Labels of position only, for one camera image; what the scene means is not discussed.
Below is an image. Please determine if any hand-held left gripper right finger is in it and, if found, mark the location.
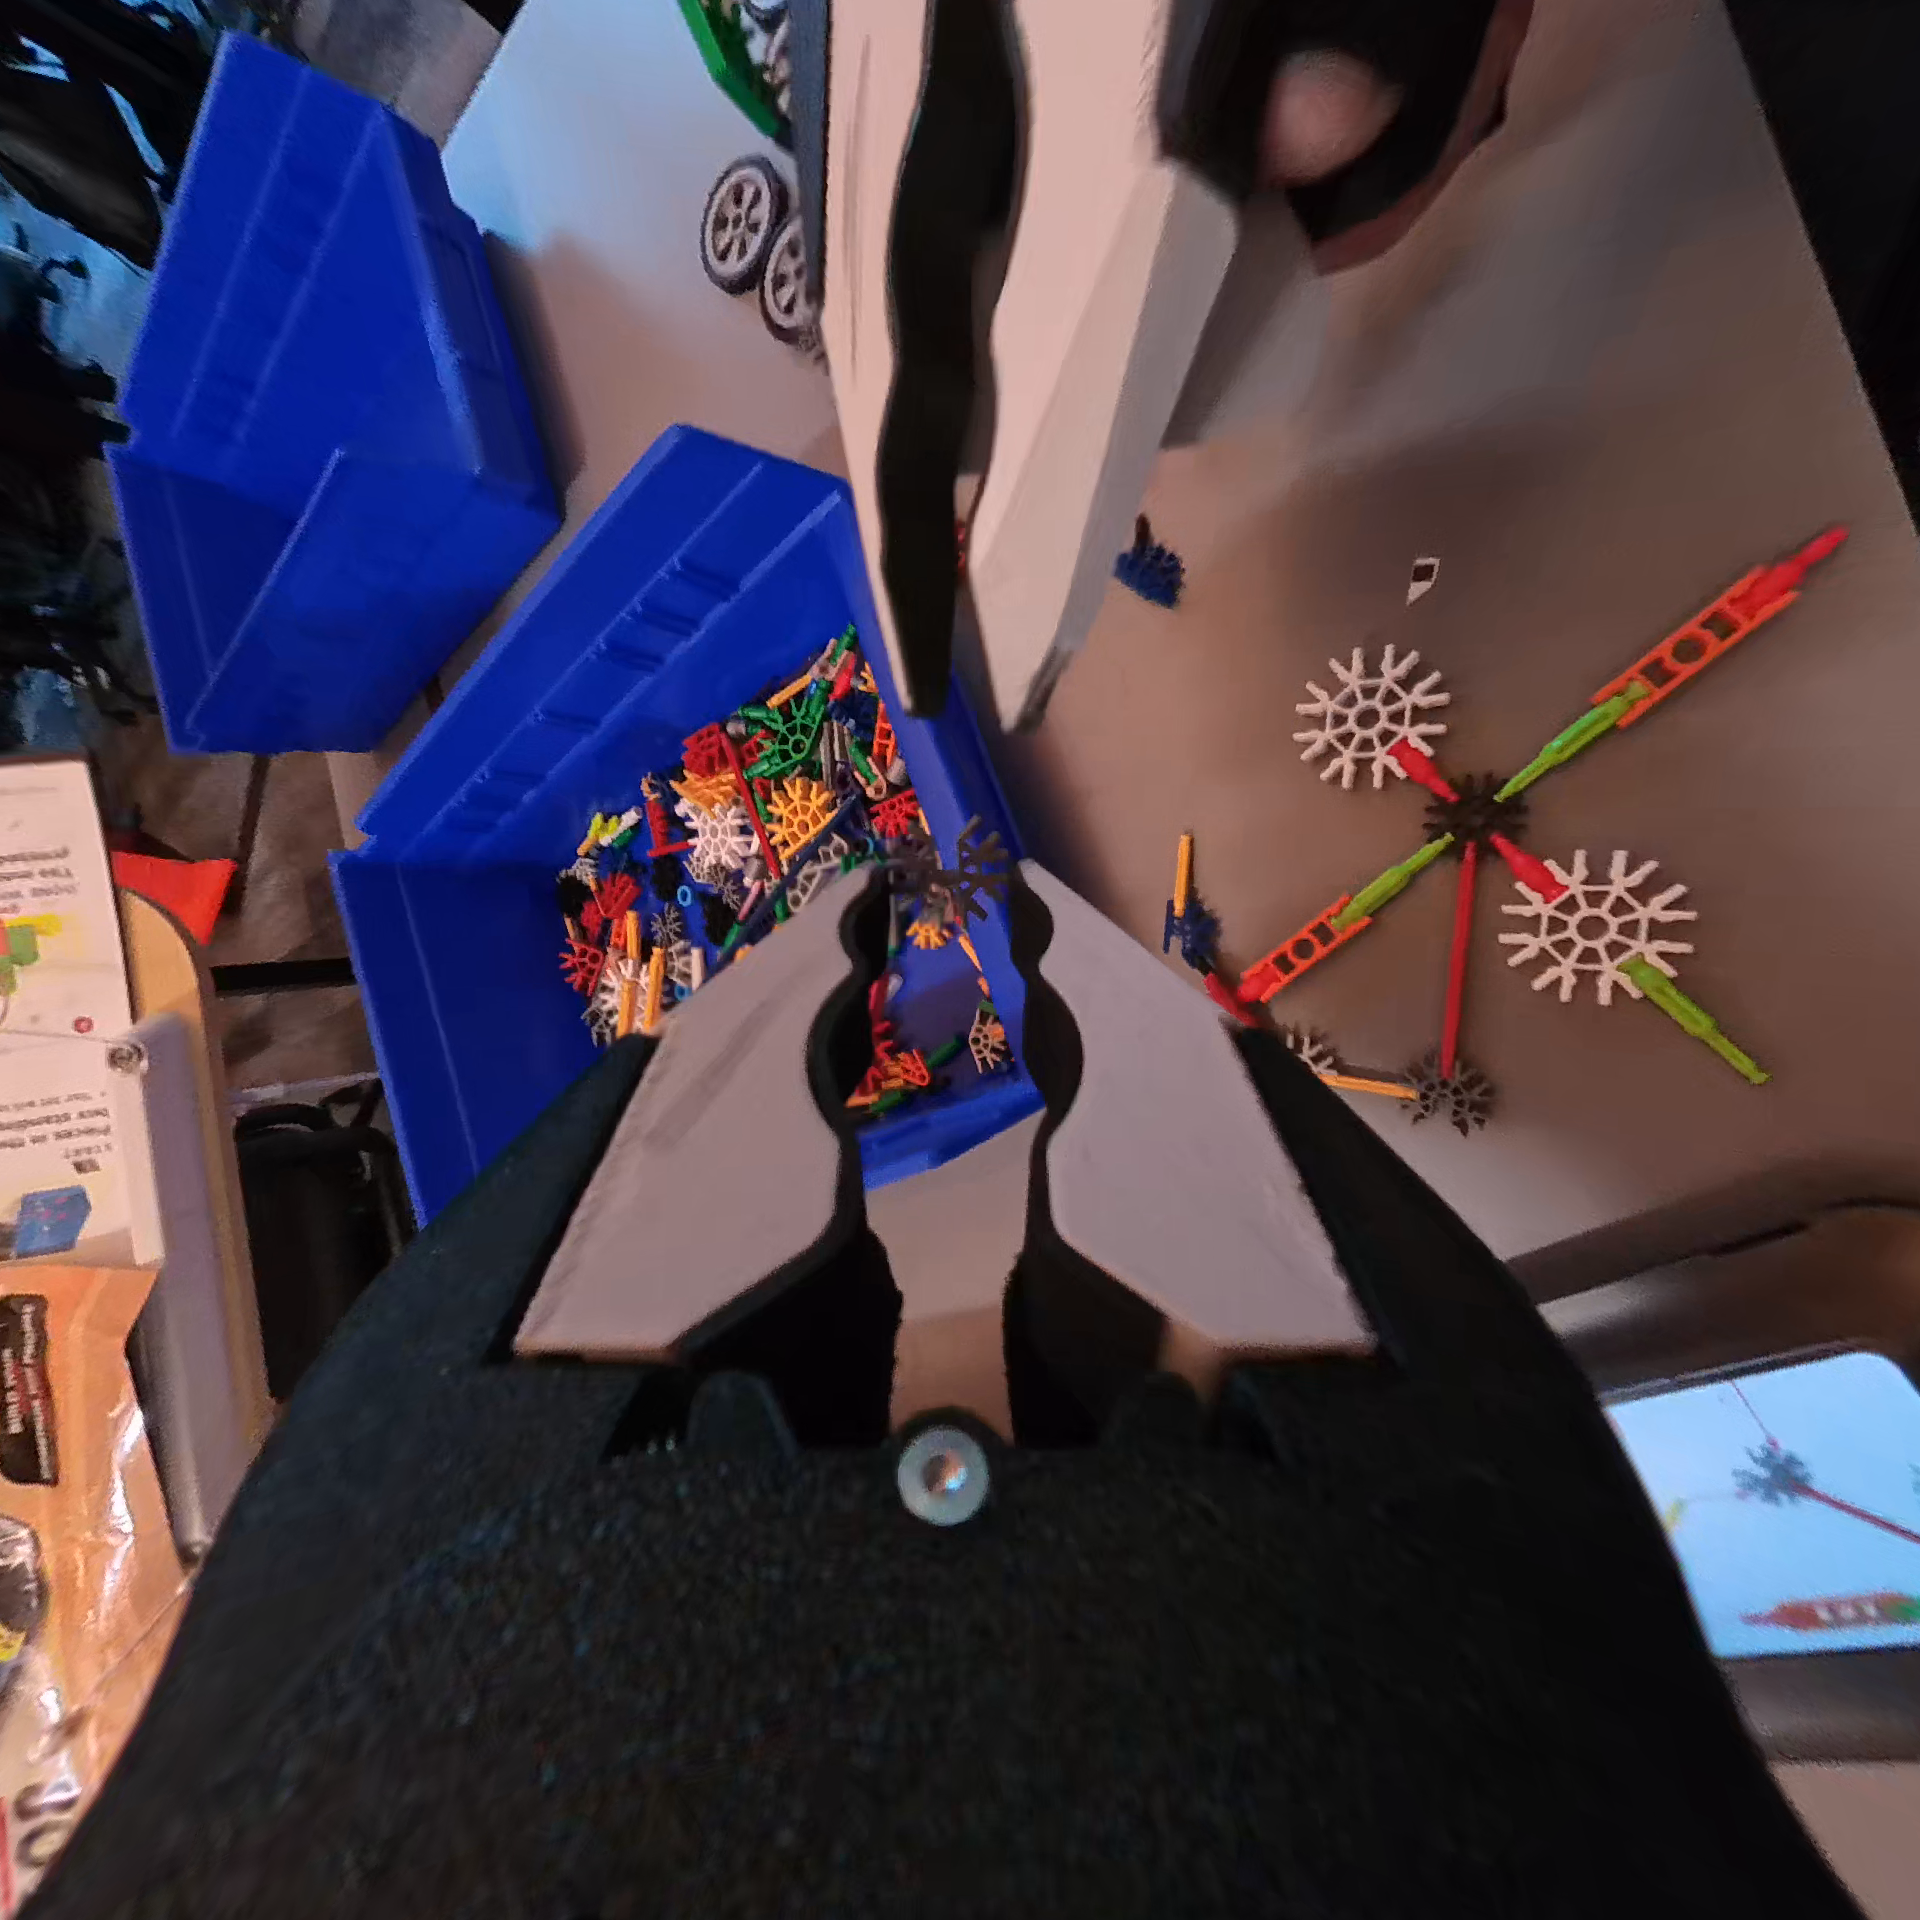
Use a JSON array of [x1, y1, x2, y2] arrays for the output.
[[1004, 862, 1375, 1446]]

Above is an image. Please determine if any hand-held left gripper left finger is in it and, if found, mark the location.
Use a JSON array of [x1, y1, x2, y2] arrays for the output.
[[514, 865, 901, 1446]]

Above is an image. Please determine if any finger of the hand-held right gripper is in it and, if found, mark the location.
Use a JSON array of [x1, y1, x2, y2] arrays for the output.
[[965, 0, 1244, 736], [824, 0, 1041, 718]]

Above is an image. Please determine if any pile of colourful toy pieces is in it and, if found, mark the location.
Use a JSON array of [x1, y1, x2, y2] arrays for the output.
[[554, 626, 1026, 1121]]

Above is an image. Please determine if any dark grey toy connector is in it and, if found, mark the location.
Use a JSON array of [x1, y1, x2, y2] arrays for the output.
[[886, 816, 1022, 934]]

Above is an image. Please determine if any blue plastic bin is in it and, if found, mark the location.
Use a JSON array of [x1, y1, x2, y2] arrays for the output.
[[328, 424, 1052, 1224]]

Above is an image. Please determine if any toy rod and connector assembly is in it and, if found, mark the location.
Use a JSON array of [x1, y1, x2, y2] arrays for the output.
[[1235, 526, 1851, 1138]]

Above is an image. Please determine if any person's right hand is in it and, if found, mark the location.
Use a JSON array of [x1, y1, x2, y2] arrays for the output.
[[1262, 45, 1411, 188]]

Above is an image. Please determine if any wheeled toy model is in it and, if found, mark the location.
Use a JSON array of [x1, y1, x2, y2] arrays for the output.
[[674, 0, 831, 356]]

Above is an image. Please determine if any shiny metal fitting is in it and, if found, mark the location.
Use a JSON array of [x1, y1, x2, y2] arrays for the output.
[[1511, 1202, 1920, 1766]]

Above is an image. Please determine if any empty blue divided bin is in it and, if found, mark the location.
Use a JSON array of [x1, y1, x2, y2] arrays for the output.
[[108, 28, 566, 758]]

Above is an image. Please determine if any orange traffic cone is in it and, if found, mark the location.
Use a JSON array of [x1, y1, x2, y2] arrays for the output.
[[111, 849, 244, 939]]

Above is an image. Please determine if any white instruction sheet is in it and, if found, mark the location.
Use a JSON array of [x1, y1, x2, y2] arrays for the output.
[[0, 758, 172, 1266]]

